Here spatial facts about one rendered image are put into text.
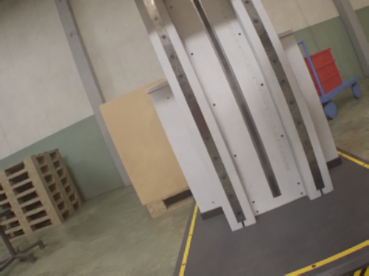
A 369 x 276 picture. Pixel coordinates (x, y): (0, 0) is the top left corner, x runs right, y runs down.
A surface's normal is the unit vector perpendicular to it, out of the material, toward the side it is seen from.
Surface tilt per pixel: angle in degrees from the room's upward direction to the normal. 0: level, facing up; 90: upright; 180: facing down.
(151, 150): 90
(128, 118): 90
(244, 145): 90
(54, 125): 90
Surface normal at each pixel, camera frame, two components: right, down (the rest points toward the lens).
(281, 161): -0.11, 0.09
